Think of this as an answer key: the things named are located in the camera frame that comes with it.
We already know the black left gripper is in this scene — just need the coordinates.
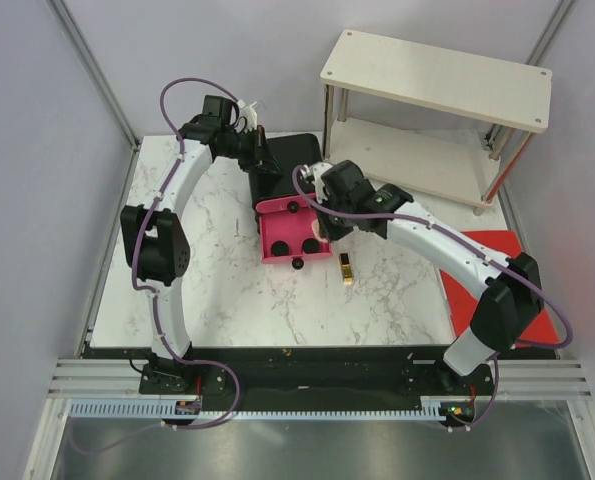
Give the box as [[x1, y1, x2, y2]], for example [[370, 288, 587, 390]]
[[220, 129, 282, 180]]

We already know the black drawer cabinet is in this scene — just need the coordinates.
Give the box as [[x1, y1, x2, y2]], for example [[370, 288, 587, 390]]
[[248, 133, 322, 210]]

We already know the black round jar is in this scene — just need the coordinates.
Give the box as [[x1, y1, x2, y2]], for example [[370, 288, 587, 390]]
[[270, 240, 290, 257], [302, 238, 321, 254]]

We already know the pink top drawer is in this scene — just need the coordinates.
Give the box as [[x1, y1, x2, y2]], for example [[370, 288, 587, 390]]
[[254, 195, 311, 215]]

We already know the pink drawer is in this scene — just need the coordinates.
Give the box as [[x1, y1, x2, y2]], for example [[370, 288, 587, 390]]
[[254, 195, 311, 215], [259, 209, 332, 268]]

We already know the gold black lipstick case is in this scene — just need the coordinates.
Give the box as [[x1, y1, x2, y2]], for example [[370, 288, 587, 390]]
[[339, 252, 354, 285]]

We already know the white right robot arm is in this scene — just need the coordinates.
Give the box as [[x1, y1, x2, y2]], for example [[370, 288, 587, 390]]
[[297, 160, 544, 394]]

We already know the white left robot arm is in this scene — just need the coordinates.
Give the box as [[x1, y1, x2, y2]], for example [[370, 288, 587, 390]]
[[120, 115, 281, 393]]

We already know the white two-tier shelf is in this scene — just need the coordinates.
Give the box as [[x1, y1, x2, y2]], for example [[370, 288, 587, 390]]
[[320, 29, 553, 213]]

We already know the red board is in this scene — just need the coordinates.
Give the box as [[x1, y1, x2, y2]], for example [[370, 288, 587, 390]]
[[440, 230, 561, 351]]

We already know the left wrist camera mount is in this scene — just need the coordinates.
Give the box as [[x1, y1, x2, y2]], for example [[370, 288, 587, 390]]
[[235, 99, 265, 133]]

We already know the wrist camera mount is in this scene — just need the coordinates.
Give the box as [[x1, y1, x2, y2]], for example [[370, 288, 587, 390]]
[[235, 99, 265, 133], [298, 162, 333, 204]]

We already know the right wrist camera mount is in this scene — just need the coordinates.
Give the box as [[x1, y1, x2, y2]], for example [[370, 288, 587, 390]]
[[298, 162, 333, 204]]

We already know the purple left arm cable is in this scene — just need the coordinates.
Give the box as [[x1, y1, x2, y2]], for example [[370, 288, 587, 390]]
[[66, 77, 251, 454]]

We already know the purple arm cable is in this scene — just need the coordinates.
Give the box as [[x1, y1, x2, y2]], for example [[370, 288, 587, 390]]
[[66, 77, 251, 454], [291, 167, 574, 432]]

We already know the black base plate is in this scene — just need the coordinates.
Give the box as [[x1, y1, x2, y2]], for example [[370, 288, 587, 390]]
[[79, 344, 561, 414]]

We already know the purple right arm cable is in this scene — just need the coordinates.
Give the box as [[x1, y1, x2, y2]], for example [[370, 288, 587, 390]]
[[291, 167, 574, 432]]

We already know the white cable duct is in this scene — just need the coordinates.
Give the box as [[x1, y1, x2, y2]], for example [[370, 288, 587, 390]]
[[68, 398, 477, 421]]

